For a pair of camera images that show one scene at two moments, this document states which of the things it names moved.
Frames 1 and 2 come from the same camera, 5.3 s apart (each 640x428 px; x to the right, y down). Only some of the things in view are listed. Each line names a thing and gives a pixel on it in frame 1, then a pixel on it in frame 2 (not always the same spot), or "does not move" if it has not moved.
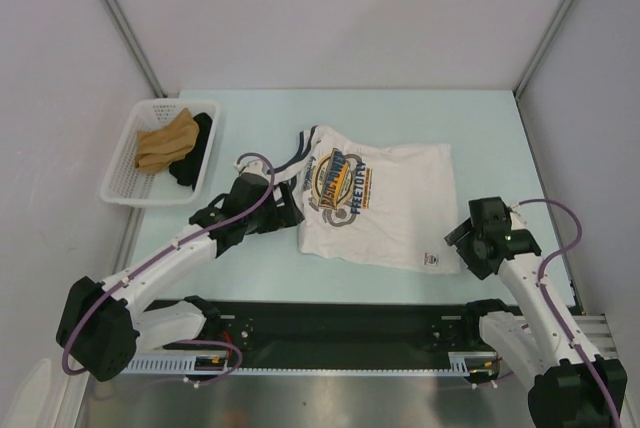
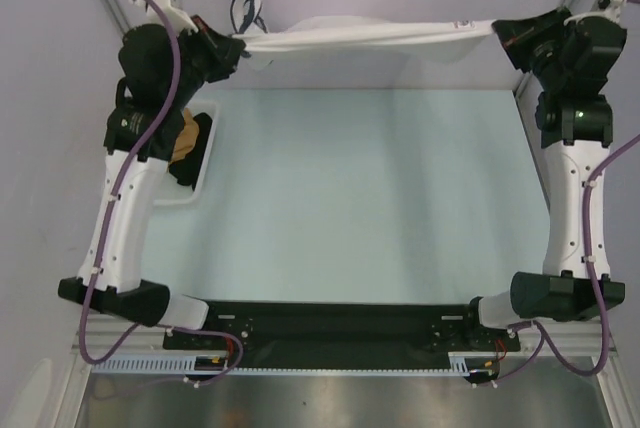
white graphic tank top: x=390 y=206 to x=340 y=35
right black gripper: x=479 y=267 to x=517 y=36
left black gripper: x=276 y=220 to x=223 y=50
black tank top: x=186 y=170 does not move
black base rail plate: x=290 y=334 does not move
